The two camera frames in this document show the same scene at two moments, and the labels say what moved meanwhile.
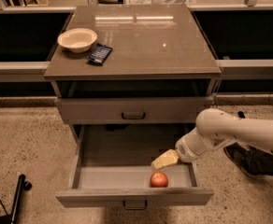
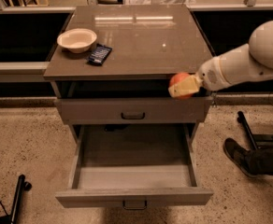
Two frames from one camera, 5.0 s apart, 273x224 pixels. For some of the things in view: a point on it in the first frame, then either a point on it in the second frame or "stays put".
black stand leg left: (22, 185) stays put
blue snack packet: (100, 54) stays put
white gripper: (183, 150) -> (209, 75)
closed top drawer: (133, 110) stays put
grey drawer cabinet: (131, 64) stays put
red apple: (159, 179) -> (177, 79)
